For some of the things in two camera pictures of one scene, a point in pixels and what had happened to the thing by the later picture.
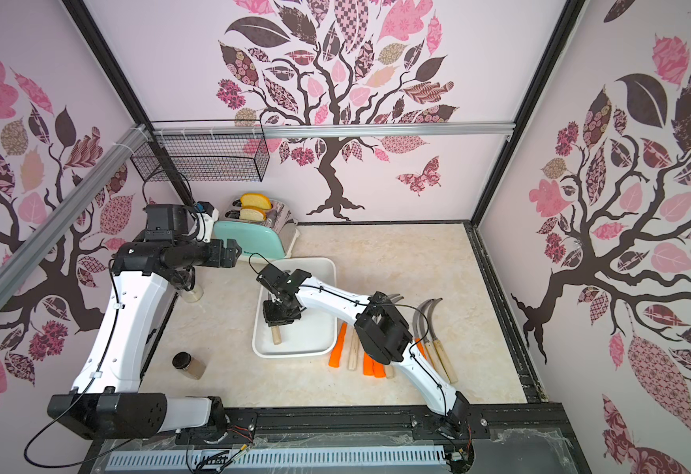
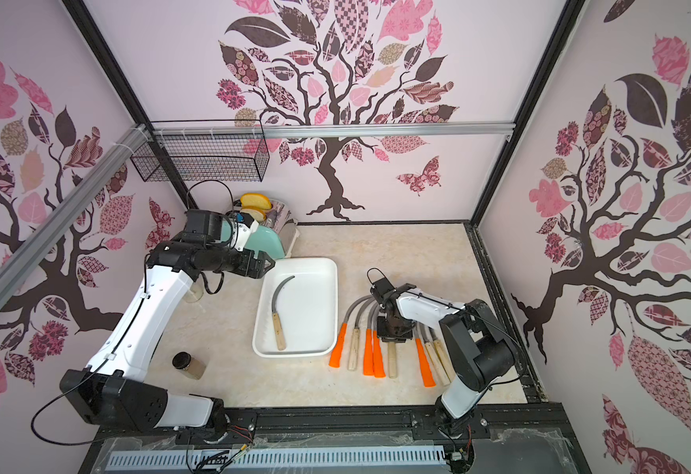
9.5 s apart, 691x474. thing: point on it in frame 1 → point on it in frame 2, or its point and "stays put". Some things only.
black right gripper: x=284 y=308 → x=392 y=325
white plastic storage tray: x=314 y=335 stays put
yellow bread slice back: x=256 y=199 stays put
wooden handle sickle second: x=353 y=349 stays put
